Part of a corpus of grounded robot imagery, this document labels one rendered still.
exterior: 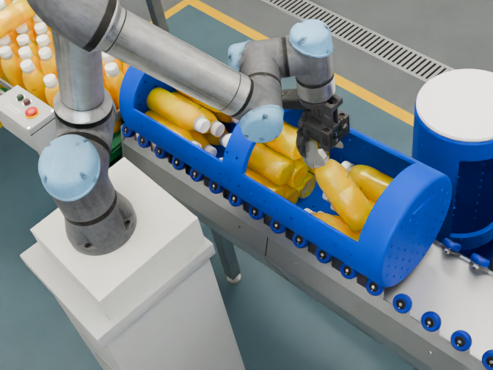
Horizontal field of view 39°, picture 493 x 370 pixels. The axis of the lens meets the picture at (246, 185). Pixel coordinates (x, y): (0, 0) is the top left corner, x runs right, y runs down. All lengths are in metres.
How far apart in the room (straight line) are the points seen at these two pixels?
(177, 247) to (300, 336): 1.28
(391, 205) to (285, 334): 1.32
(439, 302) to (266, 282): 1.26
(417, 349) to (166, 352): 0.58
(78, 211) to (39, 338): 1.62
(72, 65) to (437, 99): 1.04
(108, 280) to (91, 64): 0.44
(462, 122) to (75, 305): 1.07
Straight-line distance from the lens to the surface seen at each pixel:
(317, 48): 1.27
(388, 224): 1.46
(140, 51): 1.11
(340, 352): 2.66
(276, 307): 2.77
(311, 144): 1.46
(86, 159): 1.34
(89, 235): 1.45
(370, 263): 1.51
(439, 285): 1.71
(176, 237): 1.46
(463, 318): 1.67
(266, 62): 1.27
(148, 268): 1.46
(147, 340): 1.62
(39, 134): 2.07
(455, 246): 1.71
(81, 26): 1.08
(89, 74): 1.33
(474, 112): 1.93
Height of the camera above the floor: 2.37
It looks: 49 degrees down
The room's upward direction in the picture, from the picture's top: 13 degrees counter-clockwise
